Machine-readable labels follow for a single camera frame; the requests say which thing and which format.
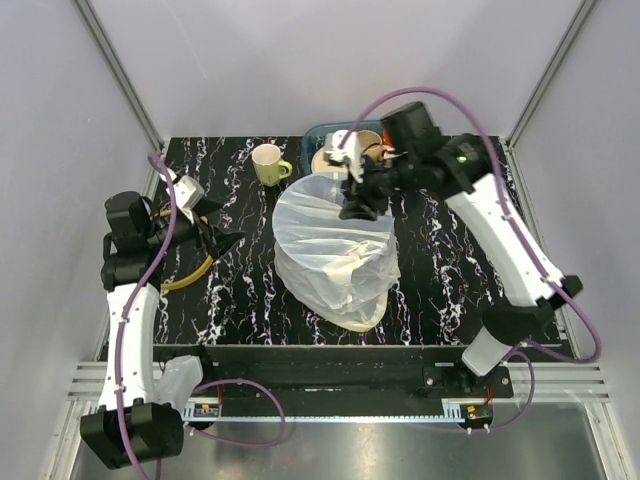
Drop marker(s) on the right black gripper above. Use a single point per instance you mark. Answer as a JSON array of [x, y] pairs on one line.
[[362, 204]]

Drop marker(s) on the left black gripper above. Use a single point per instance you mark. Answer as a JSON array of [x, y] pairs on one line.
[[217, 241]]

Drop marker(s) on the cream translucent trash bag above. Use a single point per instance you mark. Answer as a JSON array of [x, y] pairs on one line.
[[342, 270]]

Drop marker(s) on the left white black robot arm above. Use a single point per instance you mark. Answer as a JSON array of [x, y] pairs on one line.
[[139, 415]]

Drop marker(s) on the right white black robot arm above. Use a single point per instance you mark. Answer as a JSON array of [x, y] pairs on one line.
[[458, 171]]

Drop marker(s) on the beige brown ceramic mug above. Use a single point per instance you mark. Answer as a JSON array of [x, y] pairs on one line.
[[372, 144]]

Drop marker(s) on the cream pink floral plate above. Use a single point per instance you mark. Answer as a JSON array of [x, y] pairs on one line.
[[320, 165]]

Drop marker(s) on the orange cup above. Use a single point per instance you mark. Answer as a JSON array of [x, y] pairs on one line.
[[386, 138]]

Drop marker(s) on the teal plastic basket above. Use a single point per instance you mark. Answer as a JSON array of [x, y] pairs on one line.
[[314, 138]]

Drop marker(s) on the yellow green ceramic mug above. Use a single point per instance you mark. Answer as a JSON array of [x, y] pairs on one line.
[[269, 166]]

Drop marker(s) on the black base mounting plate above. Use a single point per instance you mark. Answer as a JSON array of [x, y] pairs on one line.
[[232, 360]]

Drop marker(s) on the left connector box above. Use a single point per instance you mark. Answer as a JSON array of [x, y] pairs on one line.
[[206, 411]]

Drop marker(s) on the connector box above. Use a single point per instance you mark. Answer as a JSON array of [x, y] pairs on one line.
[[206, 411], [479, 416]]

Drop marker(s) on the right connector box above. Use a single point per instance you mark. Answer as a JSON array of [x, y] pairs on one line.
[[479, 416]]

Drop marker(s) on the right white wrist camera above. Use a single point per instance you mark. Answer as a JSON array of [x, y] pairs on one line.
[[342, 148]]

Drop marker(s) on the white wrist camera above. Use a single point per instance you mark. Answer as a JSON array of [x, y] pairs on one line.
[[187, 191], [342, 148]]

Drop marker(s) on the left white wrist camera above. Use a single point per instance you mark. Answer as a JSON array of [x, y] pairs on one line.
[[187, 191]]

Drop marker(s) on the perforated cable duct strip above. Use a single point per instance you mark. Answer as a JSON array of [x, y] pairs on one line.
[[438, 413]]

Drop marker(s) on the aluminium frame rail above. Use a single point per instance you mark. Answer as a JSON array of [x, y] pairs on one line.
[[550, 382]]

